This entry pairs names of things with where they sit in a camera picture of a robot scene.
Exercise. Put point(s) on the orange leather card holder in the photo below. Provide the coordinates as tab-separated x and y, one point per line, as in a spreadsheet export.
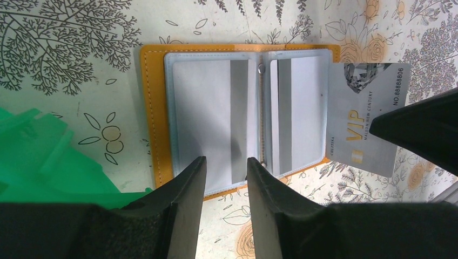
156	65

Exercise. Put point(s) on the white card with magnetic stripe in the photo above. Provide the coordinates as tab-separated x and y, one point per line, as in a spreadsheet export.
216	117

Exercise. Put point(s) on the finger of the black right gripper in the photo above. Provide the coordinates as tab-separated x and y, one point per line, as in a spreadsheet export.
427	128

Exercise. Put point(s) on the green plastic bin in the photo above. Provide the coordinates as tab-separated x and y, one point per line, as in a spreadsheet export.
39	165

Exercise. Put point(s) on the silver VIP card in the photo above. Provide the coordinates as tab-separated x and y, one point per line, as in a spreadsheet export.
357	94

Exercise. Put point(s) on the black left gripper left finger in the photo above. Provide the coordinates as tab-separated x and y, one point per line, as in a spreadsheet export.
165	222

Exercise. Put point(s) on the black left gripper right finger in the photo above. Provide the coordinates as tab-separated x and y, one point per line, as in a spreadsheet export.
285	224

